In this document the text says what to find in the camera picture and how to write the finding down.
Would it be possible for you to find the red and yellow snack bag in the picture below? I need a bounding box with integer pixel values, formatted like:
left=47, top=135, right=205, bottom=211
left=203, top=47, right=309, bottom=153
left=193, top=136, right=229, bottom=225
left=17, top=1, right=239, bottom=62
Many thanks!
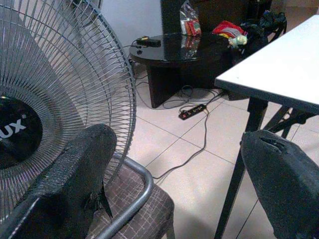
left=212, top=20, right=248, bottom=48

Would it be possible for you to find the dark wooden cabinet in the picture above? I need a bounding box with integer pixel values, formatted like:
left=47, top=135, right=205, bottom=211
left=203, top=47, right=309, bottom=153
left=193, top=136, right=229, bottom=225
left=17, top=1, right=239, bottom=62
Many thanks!
left=160, top=0, right=272, bottom=34

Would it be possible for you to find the grey standing fan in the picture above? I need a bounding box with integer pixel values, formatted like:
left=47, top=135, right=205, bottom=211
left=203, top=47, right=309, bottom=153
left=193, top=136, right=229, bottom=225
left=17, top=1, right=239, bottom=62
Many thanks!
left=0, top=0, right=137, bottom=226

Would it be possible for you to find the black bag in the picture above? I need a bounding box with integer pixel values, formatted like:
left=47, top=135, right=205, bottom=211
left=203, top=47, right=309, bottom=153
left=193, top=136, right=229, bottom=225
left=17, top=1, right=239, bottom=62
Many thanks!
left=240, top=9, right=288, bottom=40

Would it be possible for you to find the white folding table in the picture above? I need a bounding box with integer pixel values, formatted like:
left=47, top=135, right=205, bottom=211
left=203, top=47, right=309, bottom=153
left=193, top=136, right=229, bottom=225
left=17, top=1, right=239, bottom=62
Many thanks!
left=213, top=14, right=319, bottom=239

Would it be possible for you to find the small black device box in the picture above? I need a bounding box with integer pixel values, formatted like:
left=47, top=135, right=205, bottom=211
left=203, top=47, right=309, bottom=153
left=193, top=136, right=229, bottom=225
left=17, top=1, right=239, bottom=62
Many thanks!
left=136, top=36, right=161, bottom=47

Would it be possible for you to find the black power cable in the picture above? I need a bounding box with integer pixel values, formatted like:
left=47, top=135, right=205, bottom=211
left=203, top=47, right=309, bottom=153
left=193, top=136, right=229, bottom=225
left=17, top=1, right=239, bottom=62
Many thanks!
left=152, top=109, right=210, bottom=180

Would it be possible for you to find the clear snack bag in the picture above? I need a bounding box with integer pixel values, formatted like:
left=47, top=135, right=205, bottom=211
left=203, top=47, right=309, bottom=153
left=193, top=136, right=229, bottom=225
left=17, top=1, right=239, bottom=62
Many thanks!
left=179, top=0, right=202, bottom=36

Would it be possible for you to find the round black coffee table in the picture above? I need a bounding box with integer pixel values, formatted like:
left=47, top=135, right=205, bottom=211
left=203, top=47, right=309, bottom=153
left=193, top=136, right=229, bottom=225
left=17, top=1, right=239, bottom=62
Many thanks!
left=129, top=31, right=252, bottom=109

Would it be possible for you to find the black power strip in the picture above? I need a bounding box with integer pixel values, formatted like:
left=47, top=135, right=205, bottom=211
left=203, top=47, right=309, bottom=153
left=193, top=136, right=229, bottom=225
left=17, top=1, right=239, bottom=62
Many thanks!
left=178, top=104, right=207, bottom=120

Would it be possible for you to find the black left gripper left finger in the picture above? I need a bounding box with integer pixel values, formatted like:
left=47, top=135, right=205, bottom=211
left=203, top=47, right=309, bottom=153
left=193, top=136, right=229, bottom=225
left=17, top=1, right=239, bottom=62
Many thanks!
left=0, top=123, right=118, bottom=239

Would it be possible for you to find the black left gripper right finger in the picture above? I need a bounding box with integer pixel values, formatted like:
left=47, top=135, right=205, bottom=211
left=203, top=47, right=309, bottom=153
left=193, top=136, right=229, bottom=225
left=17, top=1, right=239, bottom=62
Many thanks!
left=239, top=129, right=319, bottom=239

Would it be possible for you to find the chair with checked brown seat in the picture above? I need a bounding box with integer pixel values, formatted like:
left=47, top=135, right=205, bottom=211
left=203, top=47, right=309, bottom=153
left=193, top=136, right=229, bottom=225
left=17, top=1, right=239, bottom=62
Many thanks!
left=86, top=153, right=175, bottom=239

